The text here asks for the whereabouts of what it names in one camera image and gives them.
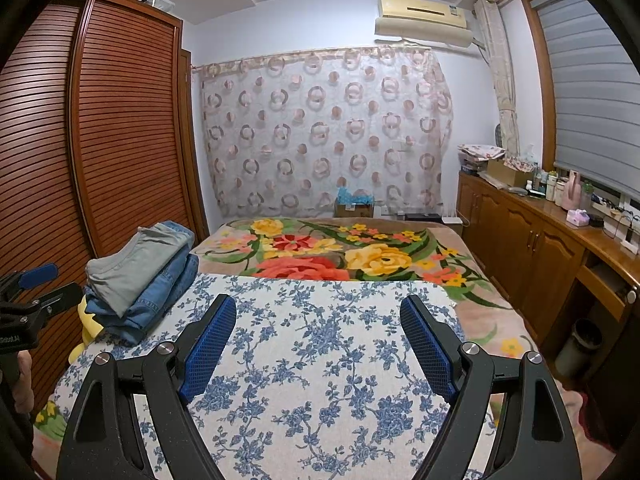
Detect blue plastic bag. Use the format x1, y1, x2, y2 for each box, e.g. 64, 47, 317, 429
336, 187, 373, 206

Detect beige side curtain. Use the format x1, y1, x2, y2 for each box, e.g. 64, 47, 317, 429
474, 0, 521, 156

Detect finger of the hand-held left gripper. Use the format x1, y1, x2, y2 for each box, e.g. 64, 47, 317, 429
0, 282, 83, 323
0, 266, 60, 293

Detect pink bottle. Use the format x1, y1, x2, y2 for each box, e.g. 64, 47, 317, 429
561, 170, 583, 211

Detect wooden cabinet counter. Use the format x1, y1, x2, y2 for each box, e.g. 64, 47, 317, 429
457, 170, 640, 361

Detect beige wall air conditioner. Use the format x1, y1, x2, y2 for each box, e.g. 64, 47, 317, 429
375, 0, 476, 50

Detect circle pattern sheer curtain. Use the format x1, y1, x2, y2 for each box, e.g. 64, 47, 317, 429
192, 45, 453, 218

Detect grey trash bin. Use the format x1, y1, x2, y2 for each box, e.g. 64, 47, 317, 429
554, 317, 603, 378

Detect grey window blind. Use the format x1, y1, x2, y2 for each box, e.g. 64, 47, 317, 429
532, 0, 640, 196

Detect flower print blanket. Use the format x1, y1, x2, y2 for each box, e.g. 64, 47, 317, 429
192, 216, 551, 361

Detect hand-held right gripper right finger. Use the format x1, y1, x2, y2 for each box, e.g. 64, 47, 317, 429
399, 295, 581, 480

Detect wooden slatted wardrobe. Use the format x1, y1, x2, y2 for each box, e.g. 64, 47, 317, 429
0, 0, 211, 411

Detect grey pants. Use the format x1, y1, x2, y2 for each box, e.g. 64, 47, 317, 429
85, 235, 188, 318

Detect open cardboard tray box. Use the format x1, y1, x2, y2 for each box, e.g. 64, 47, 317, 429
486, 156, 535, 188

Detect person's left hand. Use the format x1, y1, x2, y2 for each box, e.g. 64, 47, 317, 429
15, 349, 36, 413

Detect blue floral bed sheet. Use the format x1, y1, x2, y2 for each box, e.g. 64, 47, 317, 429
50, 272, 506, 480

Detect folded blue jeans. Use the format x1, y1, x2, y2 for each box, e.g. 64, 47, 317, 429
82, 221, 201, 346

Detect row of toiletry bottles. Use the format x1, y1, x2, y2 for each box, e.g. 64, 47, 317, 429
522, 145, 563, 203

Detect white power strip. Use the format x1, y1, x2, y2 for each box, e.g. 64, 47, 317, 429
592, 199, 628, 217

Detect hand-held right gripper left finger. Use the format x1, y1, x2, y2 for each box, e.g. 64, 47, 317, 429
57, 294, 238, 480

